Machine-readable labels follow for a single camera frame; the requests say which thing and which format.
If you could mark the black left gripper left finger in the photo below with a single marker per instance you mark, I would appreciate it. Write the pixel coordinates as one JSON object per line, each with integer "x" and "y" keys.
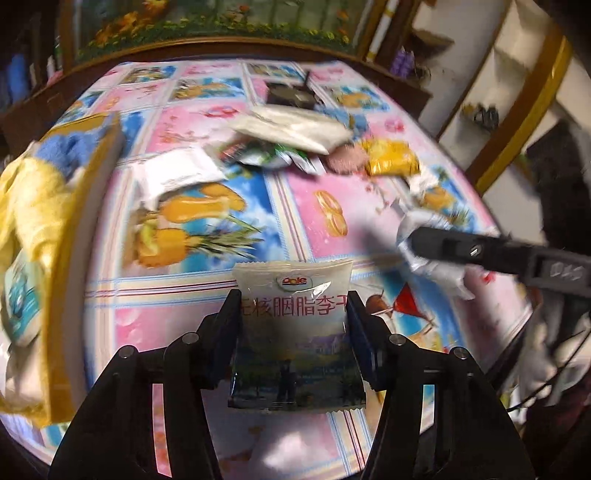
{"x": 112, "y": 434}

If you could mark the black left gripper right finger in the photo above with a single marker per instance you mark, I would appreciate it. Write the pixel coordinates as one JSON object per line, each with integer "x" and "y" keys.
{"x": 441, "y": 418}

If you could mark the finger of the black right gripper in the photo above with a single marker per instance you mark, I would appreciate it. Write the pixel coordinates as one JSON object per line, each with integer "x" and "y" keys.
{"x": 491, "y": 253}

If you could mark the Dole dried plum packet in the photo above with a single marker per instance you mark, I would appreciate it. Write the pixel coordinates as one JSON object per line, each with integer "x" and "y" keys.
{"x": 294, "y": 353}

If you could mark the white tissue pack lemon print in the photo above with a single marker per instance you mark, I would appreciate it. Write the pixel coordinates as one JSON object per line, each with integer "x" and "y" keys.
{"x": 22, "y": 282}

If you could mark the white long red-lettered packet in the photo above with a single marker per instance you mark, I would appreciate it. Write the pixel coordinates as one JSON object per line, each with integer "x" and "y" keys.
{"x": 294, "y": 127}

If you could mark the yellow terry towel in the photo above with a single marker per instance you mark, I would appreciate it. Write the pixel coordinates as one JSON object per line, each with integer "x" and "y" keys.
{"x": 36, "y": 213}

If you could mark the blue terry towel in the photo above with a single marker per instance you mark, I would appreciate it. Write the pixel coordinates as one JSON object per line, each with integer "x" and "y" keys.
{"x": 69, "y": 152}

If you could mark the white foam tray yellow tape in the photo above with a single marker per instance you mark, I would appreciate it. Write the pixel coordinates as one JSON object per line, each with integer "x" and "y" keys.
{"x": 44, "y": 382}

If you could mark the yellow sandwich cracker packet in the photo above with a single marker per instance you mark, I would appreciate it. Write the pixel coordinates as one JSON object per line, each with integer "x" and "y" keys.
{"x": 390, "y": 158}

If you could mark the brown round cookie packet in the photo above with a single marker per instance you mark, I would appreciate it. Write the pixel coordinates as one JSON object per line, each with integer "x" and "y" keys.
{"x": 347, "y": 159}

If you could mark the purple bottles on shelf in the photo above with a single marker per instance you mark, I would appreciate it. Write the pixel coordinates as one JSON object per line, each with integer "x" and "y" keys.
{"x": 403, "y": 63}

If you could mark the white flat pouch recycling mark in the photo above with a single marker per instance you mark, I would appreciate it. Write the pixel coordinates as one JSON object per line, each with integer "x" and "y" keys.
{"x": 174, "y": 170}

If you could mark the black metal motor part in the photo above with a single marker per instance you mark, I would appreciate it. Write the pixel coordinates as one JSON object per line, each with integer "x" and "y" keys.
{"x": 297, "y": 95}

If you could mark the colourful patterned tablecloth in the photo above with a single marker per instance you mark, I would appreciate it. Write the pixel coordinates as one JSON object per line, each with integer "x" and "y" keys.
{"x": 284, "y": 215}

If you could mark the large aquarium with plants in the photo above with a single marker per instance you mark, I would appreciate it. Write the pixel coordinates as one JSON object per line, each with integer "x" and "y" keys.
{"x": 105, "y": 27}

